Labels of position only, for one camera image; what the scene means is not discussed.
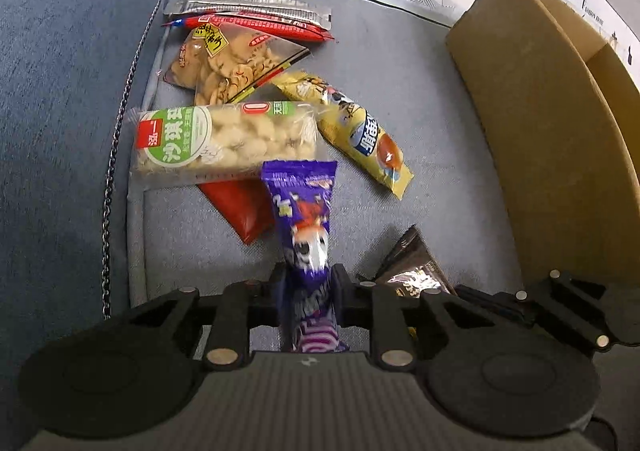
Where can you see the red snack stick packet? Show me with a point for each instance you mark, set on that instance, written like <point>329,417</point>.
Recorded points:
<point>282,27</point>

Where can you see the dark brown snack packet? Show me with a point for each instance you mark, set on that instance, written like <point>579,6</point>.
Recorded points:
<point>409,269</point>

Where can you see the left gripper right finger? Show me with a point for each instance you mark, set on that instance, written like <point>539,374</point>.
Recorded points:
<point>377,309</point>

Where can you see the green label sachima packet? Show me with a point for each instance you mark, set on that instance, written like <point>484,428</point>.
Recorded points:
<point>186,146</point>

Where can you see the clear cracker snack bag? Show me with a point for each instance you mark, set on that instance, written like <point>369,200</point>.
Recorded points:
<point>224,64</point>

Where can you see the purple snack packet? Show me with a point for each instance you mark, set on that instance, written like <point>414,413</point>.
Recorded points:
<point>301,194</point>

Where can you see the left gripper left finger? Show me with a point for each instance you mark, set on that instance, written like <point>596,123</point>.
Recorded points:
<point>233,313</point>

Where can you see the flat red snack packet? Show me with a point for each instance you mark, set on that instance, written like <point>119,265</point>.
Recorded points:
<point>244,203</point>

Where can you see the silver snack stick packet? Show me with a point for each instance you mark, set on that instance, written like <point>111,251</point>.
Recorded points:
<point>288,9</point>

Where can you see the brown cardboard box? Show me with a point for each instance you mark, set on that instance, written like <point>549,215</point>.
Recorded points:
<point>561,118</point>

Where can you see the yellow bread snack packet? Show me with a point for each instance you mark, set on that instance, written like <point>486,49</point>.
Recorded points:
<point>350,128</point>

